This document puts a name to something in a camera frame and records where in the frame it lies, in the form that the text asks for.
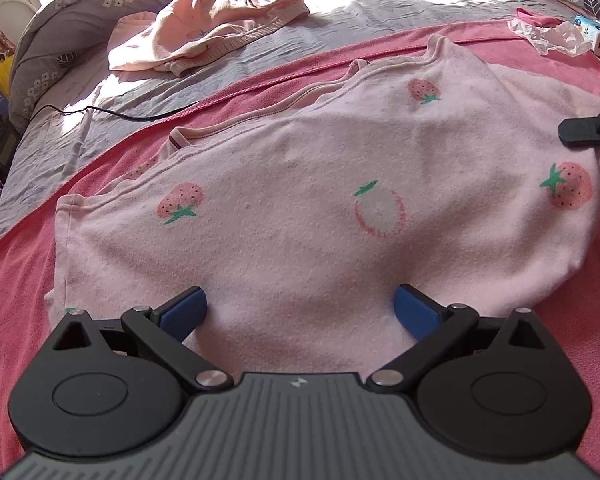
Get pink fleece blanket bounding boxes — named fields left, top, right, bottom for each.
left=0, top=21, right=600, bottom=473

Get pink strawberry print shirt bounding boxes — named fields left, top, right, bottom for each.
left=45, top=35, right=600, bottom=375

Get grey patterned bed sheet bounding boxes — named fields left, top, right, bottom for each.
left=0, top=0, right=576, bottom=237

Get yellow shopping bag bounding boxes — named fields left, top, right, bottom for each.
left=0, top=55, right=15, bottom=98

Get white pink crumpled garment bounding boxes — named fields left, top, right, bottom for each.
left=507, top=18, right=593, bottom=58

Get purple patterned duvet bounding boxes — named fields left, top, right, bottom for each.
left=8, top=0, right=481, bottom=134

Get black cable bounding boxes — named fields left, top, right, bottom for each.
left=29, top=102, right=202, bottom=124

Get pink strawberry pajama pants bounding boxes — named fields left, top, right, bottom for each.
left=107, top=0, right=309, bottom=77

